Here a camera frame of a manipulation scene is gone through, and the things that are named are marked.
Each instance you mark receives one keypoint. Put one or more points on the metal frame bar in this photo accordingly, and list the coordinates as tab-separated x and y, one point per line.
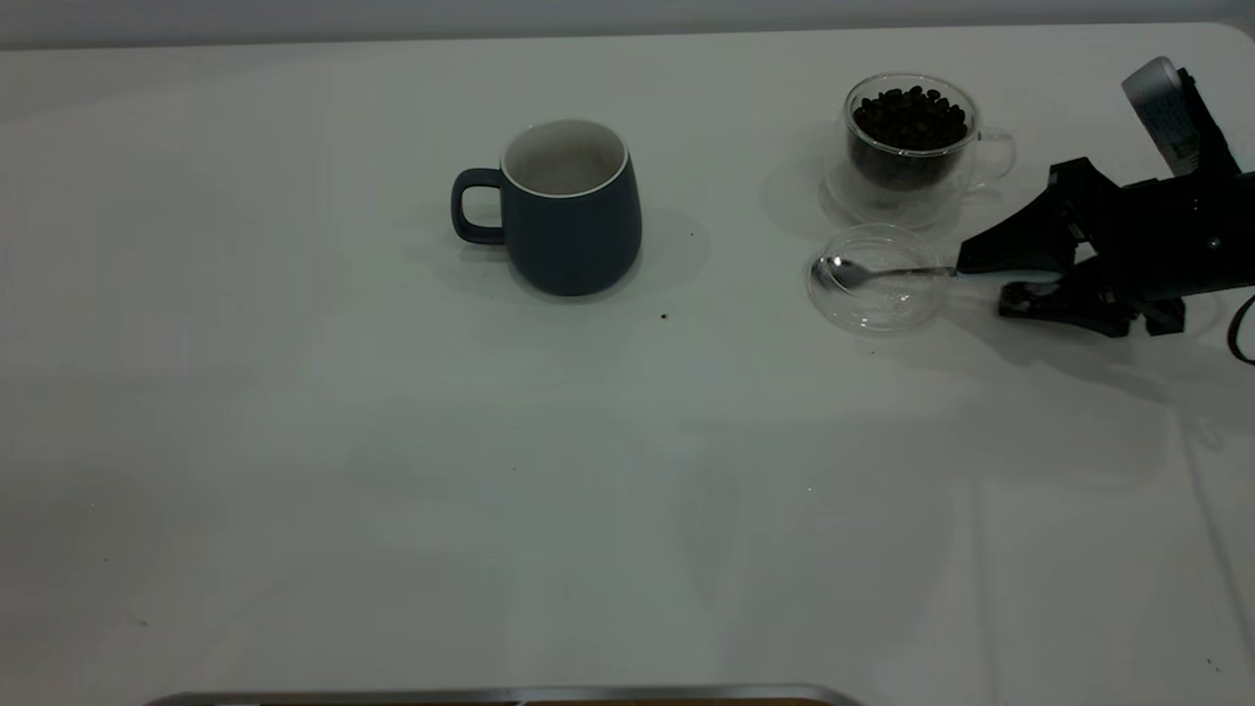
490	696

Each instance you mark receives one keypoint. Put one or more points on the clear round glass lid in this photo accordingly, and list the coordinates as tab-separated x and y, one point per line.
882	309

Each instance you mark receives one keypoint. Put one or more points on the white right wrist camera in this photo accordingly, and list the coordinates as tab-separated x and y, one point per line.
1162	108

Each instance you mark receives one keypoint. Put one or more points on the roasted coffee beans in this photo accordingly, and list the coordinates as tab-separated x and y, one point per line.
907	123

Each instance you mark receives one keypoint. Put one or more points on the dark grey ceramic mug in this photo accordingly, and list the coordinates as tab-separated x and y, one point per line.
578	245

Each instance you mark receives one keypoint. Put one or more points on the clear double-wall glass cup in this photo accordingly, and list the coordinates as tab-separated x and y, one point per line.
897	208

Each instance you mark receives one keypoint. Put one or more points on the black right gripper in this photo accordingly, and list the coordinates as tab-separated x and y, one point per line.
1186	240

